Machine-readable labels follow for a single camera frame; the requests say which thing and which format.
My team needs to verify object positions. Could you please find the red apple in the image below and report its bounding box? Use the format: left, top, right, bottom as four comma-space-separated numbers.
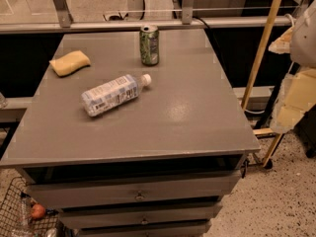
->
31, 203, 45, 219

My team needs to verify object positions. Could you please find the black wire basket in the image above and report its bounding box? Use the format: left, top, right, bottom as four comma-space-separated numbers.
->
0, 177, 65, 237

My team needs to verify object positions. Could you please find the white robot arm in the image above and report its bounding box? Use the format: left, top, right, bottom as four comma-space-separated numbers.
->
269, 1, 316, 133

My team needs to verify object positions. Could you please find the clear bottle in basket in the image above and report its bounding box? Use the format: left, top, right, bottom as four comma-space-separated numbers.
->
19, 194, 31, 229

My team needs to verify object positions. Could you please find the green soda can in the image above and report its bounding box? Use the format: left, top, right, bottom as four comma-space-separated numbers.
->
139, 25, 159, 66

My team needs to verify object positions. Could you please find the grey drawer cabinet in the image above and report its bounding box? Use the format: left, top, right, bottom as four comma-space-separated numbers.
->
0, 28, 262, 237

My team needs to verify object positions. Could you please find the metal railing frame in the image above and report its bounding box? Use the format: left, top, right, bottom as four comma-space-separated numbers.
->
0, 0, 316, 35

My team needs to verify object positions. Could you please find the bottom grey drawer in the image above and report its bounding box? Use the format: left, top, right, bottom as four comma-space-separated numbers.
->
79, 220, 210, 237

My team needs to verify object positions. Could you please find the wooden easel frame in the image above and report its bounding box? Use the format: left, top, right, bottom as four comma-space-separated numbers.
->
241, 0, 281, 167

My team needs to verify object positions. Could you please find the top grey drawer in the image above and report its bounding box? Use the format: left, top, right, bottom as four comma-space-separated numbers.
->
28, 171, 240, 209

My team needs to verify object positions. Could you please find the blue label plastic water bottle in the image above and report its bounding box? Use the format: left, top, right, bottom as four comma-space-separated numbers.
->
81, 74, 152, 117

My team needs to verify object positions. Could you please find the middle grey drawer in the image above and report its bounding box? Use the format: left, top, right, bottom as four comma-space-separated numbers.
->
60, 201, 222, 229

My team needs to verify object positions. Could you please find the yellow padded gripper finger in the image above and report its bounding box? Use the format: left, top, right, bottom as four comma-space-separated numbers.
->
270, 67, 316, 134
268, 27, 293, 54

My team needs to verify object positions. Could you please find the grey drawer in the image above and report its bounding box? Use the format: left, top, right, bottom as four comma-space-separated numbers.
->
60, 201, 222, 229
28, 171, 240, 209
79, 220, 210, 237

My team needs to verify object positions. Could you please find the yellow sponge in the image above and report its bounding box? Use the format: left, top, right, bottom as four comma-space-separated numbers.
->
49, 50, 91, 77

